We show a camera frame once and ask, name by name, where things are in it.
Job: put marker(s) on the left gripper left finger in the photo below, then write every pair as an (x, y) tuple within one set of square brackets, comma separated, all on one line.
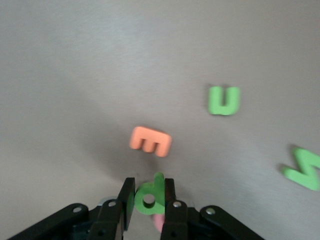
[(107, 220)]

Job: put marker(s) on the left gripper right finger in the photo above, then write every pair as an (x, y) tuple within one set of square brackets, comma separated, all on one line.
[(177, 220)]

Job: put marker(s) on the green foam letter P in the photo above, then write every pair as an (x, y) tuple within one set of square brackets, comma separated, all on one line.
[(157, 195)]

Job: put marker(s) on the green foam letter U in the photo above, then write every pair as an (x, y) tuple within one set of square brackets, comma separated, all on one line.
[(215, 102)]

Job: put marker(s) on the green foam letter N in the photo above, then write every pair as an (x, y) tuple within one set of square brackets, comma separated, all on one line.
[(303, 160)]

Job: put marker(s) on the pink foam letter Q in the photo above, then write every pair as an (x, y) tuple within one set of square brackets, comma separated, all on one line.
[(158, 222)]

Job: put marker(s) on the orange foam letter E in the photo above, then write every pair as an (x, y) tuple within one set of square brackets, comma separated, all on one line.
[(141, 138)]

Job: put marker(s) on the brown table cover sheet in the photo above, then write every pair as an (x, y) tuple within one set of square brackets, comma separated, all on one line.
[(75, 75)]

